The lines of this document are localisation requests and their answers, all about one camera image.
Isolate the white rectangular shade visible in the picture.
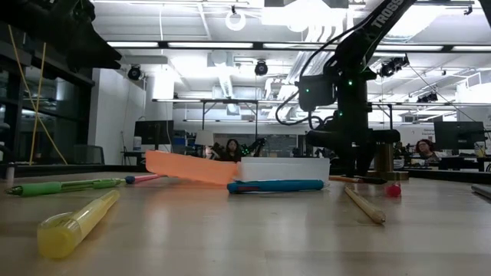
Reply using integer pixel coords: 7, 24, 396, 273
194, 129, 214, 147

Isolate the black metal rig frame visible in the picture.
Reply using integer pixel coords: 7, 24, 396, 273
152, 97, 397, 156

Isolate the person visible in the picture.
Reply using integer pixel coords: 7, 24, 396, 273
415, 138, 443, 162
219, 138, 243, 163

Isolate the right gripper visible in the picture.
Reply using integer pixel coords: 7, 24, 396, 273
305, 128, 402, 178

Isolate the pink pencil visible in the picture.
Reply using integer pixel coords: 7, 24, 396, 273
124, 173, 168, 185

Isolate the green pen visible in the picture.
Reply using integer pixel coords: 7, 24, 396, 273
4, 178, 126, 198

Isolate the white hanging ring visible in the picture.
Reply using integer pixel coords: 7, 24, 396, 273
225, 9, 247, 32

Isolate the yellow extension cord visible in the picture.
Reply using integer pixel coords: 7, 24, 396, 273
6, 23, 69, 166

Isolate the clear plastic supply box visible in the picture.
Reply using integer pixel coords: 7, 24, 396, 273
236, 156, 331, 183

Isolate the dark mesh chair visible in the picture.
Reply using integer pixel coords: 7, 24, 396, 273
72, 144, 106, 166

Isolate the pink highlighter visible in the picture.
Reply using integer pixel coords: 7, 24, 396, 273
384, 182, 403, 199

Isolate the tan wooden pencil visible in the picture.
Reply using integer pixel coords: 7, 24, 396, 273
342, 185, 387, 225

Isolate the orange translucent box lid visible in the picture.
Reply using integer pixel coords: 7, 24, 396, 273
144, 149, 239, 186

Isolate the black ceiling spotlight cluster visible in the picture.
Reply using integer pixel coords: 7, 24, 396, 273
377, 54, 410, 78

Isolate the blue pen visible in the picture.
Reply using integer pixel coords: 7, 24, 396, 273
226, 179, 330, 194

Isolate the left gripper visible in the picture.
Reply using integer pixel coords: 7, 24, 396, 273
22, 0, 124, 78

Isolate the black computer monitor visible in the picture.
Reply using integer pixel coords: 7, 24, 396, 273
133, 119, 175, 153
433, 120, 486, 151

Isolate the translucent yellow highlighter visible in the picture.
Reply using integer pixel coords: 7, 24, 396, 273
36, 189, 121, 259

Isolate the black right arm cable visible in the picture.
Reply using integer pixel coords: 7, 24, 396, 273
274, 21, 369, 130

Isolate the orange pencil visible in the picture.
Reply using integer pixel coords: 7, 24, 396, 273
328, 175, 364, 184

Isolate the long pendant light bar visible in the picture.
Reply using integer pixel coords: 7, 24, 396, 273
91, 40, 491, 54

